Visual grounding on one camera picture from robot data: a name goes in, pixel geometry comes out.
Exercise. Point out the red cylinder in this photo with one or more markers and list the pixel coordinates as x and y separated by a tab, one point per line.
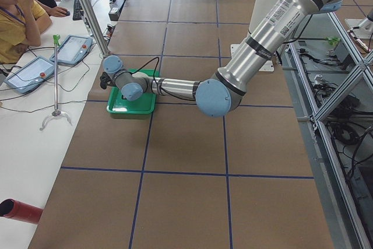
16	210

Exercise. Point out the aluminium frame rail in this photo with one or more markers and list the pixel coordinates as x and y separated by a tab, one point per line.
328	65

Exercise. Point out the grey aluminium frame post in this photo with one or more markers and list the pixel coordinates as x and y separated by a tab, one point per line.
95	27

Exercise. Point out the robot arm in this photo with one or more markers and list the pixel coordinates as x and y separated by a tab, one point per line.
223	92

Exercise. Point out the teach pendant near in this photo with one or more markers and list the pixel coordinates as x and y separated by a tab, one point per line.
31	76

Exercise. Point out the green plastic tray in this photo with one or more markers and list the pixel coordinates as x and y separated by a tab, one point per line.
131	109

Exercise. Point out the teach pendant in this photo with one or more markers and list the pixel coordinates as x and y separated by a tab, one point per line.
73	49
31	76

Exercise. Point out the teach pendant far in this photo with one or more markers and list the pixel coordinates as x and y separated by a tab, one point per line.
73	49

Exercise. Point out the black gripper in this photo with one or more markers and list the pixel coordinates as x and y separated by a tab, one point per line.
124	97

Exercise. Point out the reacher grabber tool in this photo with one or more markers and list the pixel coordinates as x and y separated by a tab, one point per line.
56	113

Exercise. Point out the black keyboard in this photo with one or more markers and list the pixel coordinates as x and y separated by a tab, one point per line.
77	10

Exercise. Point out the person in yellow shirt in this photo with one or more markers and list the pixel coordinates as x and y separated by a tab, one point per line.
22	24

